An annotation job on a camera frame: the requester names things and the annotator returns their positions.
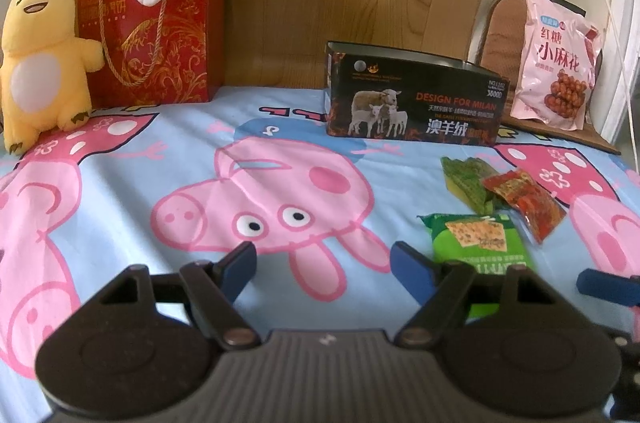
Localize white cable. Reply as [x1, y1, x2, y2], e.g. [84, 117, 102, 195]
[541, 0, 640, 149]

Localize brown seat cushion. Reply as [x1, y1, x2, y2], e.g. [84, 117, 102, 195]
[475, 0, 620, 156]

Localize green cracker packet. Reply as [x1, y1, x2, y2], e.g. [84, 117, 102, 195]
[418, 211, 535, 319]

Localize red snack packet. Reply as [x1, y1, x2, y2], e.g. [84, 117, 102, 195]
[482, 169, 565, 243]

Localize Peppa Pig bed sheet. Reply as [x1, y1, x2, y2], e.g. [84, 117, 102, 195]
[1, 87, 639, 422]

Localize black sheep print box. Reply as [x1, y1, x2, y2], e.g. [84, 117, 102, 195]
[326, 41, 509, 146]

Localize green leafy snack packet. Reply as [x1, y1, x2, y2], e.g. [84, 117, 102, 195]
[440, 157, 506, 215]

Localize yellow plush toy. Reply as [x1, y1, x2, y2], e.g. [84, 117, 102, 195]
[1, 0, 105, 154]

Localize pink snack bag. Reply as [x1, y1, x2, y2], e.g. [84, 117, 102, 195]
[511, 0, 602, 132]

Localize red gift bag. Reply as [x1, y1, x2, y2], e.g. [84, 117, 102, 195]
[77, 0, 224, 109]

